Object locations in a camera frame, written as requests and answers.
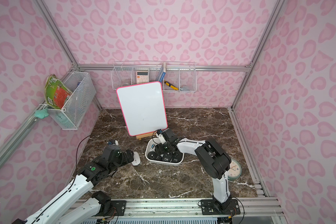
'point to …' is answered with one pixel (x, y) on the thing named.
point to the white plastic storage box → (150, 146)
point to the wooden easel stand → (140, 136)
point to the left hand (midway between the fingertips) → (127, 152)
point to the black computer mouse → (152, 155)
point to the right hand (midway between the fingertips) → (159, 147)
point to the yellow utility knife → (173, 87)
